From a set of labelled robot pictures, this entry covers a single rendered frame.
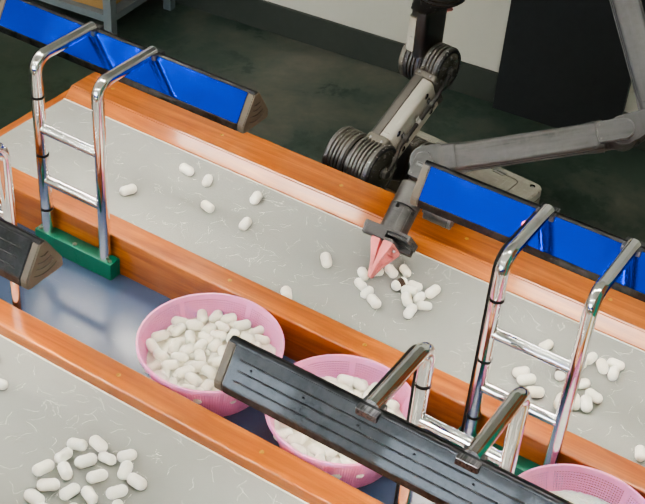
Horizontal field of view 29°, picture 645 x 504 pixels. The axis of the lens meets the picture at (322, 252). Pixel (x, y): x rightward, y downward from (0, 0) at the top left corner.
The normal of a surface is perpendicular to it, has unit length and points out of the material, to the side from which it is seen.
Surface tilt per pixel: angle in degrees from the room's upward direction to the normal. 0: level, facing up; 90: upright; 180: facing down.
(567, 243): 58
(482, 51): 90
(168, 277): 90
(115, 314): 0
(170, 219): 0
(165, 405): 0
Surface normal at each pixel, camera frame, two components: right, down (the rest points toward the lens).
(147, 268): -0.54, 0.49
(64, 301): 0.07, -0.79
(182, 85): -0.42, 0.00
